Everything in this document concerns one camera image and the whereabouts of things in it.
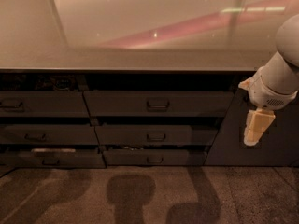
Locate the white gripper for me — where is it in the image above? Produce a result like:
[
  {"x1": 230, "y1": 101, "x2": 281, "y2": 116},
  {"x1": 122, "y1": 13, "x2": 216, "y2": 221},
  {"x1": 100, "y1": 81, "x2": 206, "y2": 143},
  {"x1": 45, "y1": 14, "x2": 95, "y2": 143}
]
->
[{"x1": 238, "y1": 68, "x2": 297, "y2": 147}]

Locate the grey drawer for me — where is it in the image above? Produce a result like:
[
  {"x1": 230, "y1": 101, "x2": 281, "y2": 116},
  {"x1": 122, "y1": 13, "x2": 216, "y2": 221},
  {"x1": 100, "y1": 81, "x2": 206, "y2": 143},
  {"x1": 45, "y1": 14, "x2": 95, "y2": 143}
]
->
[
  {"x1": 0, "y1": 149, "x2": 106, "y2": 168},
  {"x1": 94, "y1": 124, "x2": 219, "y2": 147},
  {"x1": 102, "y1": 148, "x2": 207, "y2": 167},
  {"x1": 83, "y1": 91, "x2": 234, "y2": 117},
  {"x1": 0, "y1": 124, "x2": 98, "y2": 145},
  {"x1": 0, "y1": 91, "x2": 88, "y2": 118}
]

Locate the dark item in left drawer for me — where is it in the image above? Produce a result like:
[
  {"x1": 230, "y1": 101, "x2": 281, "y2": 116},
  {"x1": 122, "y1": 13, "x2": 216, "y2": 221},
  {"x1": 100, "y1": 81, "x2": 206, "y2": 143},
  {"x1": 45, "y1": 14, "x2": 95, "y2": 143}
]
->
[{"x1": 50, "y1": 76, "x2": 75, "y2": 91}]

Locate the dark grey cabinet door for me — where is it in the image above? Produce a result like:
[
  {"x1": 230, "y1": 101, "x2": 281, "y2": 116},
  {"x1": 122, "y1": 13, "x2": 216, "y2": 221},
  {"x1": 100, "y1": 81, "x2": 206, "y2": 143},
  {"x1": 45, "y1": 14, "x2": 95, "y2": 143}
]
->
[{"x1": 205, "y1": 89, "x2": 299, "y2": 166}]

